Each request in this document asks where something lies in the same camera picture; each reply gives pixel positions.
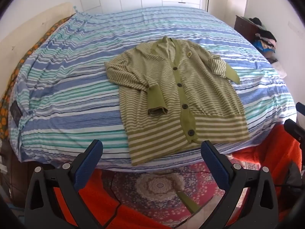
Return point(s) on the cream headboard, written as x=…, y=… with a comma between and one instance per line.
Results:
x=21, y=35

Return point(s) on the blue striped bed sheet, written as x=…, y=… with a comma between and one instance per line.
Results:
x=71, y=88

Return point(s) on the dark wooden bed frame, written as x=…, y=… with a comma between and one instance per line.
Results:
x=19, y=174

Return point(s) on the dark wooden cabinet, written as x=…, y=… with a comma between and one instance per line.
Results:
x=243, y=27

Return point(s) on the green striped cardigan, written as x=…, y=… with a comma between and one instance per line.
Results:
x=166, y=93

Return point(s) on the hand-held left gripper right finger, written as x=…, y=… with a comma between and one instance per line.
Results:
x=214, y=165

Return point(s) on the patterned rug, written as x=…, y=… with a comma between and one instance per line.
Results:
x=154, y=188

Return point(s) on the pile of clothes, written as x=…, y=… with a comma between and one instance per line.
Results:
x=264, y=39

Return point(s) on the dark mattress label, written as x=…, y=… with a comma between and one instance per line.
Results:
x=16, y=112

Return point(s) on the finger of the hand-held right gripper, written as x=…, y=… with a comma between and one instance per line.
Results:
x=295, y=130

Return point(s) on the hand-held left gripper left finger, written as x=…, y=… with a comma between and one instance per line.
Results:
x=87, y=164

